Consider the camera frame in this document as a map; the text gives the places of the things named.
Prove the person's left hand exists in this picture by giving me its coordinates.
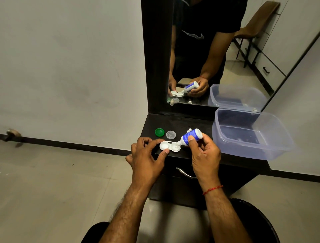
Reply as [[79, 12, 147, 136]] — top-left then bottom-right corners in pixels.
[[125, 137, 170, 187]]

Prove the person's right hand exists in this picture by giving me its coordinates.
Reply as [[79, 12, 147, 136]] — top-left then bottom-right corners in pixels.
[[187, 133, 223, 188]]

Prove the blue white solution bottle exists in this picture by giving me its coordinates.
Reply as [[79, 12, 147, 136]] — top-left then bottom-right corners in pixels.
[[177, 128, 203, 147]]

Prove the white contact lens case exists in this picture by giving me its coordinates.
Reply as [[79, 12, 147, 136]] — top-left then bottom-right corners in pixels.
[[159, 141, 181, 153]]

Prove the person's right forearm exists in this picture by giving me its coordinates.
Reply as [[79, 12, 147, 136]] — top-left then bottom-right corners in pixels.
[[200, 183, 253, 243]]

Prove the person's left forearm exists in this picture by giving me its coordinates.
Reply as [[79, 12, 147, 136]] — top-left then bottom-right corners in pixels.
[[99, 183, 154, 243]]

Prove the clear plastic storage container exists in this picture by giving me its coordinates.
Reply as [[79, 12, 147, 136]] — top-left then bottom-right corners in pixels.
[[212, 107, 296, 161]]

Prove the black dressing table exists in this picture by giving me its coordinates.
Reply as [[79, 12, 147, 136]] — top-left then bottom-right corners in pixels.
[[140, 0, 272, 210]]

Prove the person's black clothing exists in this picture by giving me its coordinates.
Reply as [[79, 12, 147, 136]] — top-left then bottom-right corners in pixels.
[[81, 198, 281, 243]]

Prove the brown chair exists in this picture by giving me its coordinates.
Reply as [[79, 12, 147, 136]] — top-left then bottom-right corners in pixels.
[[233, 1, 281, 69]]

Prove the metal door stopper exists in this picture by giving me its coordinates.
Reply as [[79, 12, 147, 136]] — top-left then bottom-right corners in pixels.
[[5, 129, 23, 143]]

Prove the silver drawer handle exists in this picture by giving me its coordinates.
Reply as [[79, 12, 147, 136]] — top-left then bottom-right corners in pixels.
[[176, 167, 198, 180]]

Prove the red thread bracelet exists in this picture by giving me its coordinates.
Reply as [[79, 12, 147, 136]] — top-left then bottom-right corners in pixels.
[[202, 185, 224, 196]]

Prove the wall mirror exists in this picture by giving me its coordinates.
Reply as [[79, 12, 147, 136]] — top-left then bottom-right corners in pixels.
[[167, 0, 320, 111]]

